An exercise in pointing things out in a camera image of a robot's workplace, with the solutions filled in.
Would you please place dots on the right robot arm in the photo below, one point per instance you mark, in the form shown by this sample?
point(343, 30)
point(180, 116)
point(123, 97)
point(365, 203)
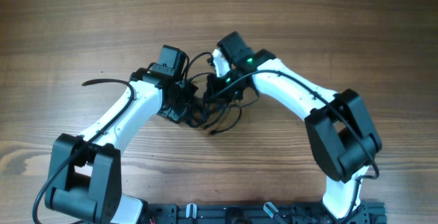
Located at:
point(341, 133)

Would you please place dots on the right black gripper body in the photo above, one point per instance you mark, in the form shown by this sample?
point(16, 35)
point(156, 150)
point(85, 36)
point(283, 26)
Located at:
point(226, 86)

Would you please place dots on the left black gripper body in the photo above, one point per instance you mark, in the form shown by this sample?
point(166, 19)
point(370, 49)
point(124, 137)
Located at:
point(176, 109)

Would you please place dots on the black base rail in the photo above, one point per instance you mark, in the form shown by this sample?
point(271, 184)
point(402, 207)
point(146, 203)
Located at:
point(236, 213)

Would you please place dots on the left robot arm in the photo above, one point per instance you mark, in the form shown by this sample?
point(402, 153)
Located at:
point(84, 178)

